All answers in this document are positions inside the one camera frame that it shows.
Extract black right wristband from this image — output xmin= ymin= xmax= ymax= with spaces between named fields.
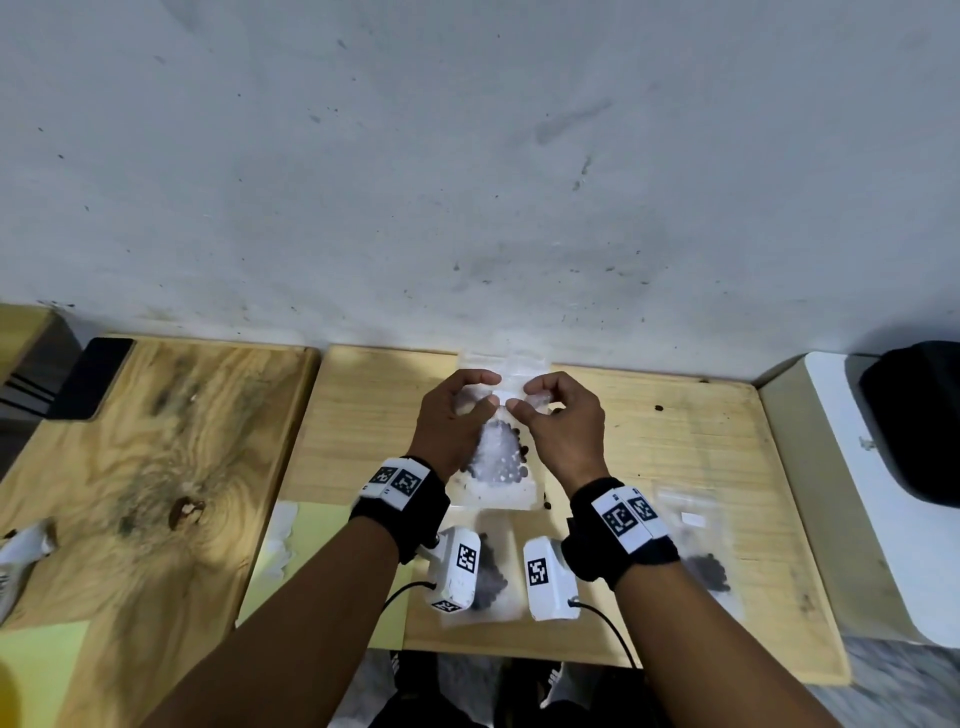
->
xmin=562 ymin=477 xmax=682 ymax=592

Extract black bag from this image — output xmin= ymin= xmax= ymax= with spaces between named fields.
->
xmin=858 ymin=341 xmax=960 ymax=510

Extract person's left forearm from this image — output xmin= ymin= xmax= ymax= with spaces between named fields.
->
xmin=142 ymin=517 xmax=399 ymax=728

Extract black camera cable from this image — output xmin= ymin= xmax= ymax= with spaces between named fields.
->
xmin=569 ymin=597 xmax=639 ymax=669
xmin=382 ymin=581 xmax=436 ymax=609

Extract black right camera cable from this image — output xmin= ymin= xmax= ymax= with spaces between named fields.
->
xmin=569 ymin=597 xmax=639 ymax=669

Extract person's legs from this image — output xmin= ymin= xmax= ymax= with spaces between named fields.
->
xmin=329 ymin=648 xmax=676 ymax=728

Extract black wristband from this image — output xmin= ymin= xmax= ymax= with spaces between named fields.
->
xmin=562 ymin=477 xmax=682 ymax=592
xmin=350 ymin=455 xmax=451 ymax=565

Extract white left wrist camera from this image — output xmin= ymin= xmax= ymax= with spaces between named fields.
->
xmin=425 ymin=526 xmax=483 ymax=615

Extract person's right hand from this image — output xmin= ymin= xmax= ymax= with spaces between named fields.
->
xmin=506 ymin=371 xmax=610 ymax=498

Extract black left camera cable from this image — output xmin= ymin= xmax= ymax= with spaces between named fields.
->
xmin=382 ymin=581 xmax=436 ymax=609

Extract white cabinet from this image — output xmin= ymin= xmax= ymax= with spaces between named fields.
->
xmin=758 ymin=352 xmax=960 ymax=650

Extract black flat phone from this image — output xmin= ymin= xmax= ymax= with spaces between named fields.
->
xmin=48 ymin=337 xmax=136 ymax=423

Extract person's right forearm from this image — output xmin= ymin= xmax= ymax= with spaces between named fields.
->
xmin=614 ymin=562 xmax=841 ymax=728

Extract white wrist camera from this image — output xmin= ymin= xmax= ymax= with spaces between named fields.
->
xmin=522 ymin=536 xmax=583 ymax=624
xmin=425 ymin=526 xmax=483 ymax=615

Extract yellow label backing sheet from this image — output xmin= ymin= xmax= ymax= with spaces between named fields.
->
xmin=238 ymin=500 xmax=414 ymax=650

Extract person's left hand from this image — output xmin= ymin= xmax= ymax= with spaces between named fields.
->
xmin=407 ymin=368 xmax=502 ymax=481

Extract dark grey furniture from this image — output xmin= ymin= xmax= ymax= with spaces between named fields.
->
xmin=0 ymin=303 xmax=84 ymax=481

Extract yellow paper sheet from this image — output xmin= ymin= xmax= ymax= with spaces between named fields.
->
xmin=0 ymin=620 xmax=91 ymax=728

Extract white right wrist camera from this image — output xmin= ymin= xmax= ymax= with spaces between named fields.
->
xmin=522 ymin=536 xmax=583 ymax=624

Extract black left wristband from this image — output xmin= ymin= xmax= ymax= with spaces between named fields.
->
xmin=350 ymin=455 xmax=451 ymax=565

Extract small clear plastic bag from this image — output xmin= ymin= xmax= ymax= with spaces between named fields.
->
xmin=457 ymin=350 xmax=553 ymax=513
xmin=652 ymin=483 xmax=748 ymax=624
xmin=448 ymin=509 xmax=526 ymax=624

